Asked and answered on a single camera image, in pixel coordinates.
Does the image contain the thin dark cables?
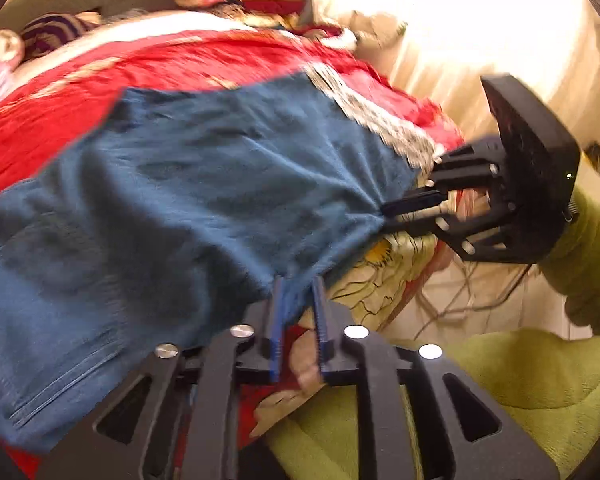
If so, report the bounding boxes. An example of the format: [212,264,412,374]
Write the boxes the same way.
[414,259,533,342]

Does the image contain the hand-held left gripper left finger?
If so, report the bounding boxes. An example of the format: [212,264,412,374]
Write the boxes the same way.
[37,276,287,480]

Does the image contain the cream curtain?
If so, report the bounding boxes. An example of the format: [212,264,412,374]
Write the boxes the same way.
[302,0,600,336]

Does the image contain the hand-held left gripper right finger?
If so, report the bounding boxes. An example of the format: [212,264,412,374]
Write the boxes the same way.
[311,276,561,480]

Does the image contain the blue denim pants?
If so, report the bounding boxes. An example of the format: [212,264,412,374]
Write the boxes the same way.
[0,72,423,453]

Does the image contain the red floral bedspread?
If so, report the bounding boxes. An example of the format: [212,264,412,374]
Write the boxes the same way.
[0,10,466,480]

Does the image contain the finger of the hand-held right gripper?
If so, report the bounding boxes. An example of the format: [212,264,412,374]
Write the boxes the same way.
[380,136,506,217]
[380,210,520,264]

